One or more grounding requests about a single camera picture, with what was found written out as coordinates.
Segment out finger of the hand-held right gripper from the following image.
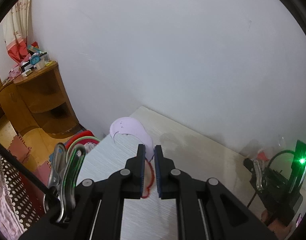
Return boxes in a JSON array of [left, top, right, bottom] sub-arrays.
[[244, 158, 256, 174]]

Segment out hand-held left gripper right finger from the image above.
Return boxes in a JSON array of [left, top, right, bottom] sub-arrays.
[[154, 145, 272, 240]]

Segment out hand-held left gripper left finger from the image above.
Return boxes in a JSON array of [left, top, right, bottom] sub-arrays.
[[23, 144, 146, 240]]

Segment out red bin green rim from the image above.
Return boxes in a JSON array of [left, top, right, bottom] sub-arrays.
[[64, 129, 101, 155]]

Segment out person's right hand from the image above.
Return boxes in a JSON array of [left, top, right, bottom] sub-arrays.
[[261, 210, 293, 234]]

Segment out metal spring clip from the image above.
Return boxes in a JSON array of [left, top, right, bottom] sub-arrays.
[[44, 142, 86, 224], [253, 159, 264, 192]]

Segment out brown polka dot cloth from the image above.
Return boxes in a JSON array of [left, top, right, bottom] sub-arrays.
[[0, 152, 47, 230]]

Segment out wooden cabinet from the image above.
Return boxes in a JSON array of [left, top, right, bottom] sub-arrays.
[[0, 61, 80, 139]]

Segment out pink patterned bedsheet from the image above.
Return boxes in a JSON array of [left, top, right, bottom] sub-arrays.
[[0, 150, 27, 238]]

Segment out black and white box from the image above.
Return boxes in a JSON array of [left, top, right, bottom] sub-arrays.
[[19, 62, 35, 72]]

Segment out pink box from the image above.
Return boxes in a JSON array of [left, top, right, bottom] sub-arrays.
[[9, 66, 22, 79]]

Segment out teal patterned box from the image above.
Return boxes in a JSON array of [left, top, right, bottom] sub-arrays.
[[27, 44, 47, 55]]

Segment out red gift bag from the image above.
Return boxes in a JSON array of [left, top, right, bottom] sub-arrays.
[[7, 40, 39, 65]]

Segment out cream curtain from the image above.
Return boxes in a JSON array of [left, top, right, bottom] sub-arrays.
[[2, 0, 35, 63]]

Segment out black cable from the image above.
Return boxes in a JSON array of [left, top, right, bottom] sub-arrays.
[[268, 149, 296, 172], [0, 138, 57, 200]]

